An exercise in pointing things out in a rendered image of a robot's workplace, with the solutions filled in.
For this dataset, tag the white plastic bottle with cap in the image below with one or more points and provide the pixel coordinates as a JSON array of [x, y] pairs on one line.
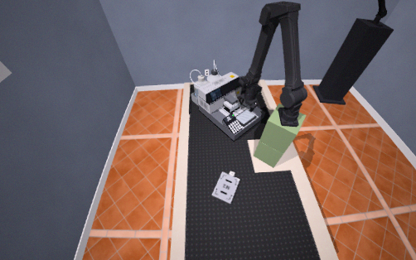
[[201, 81]]

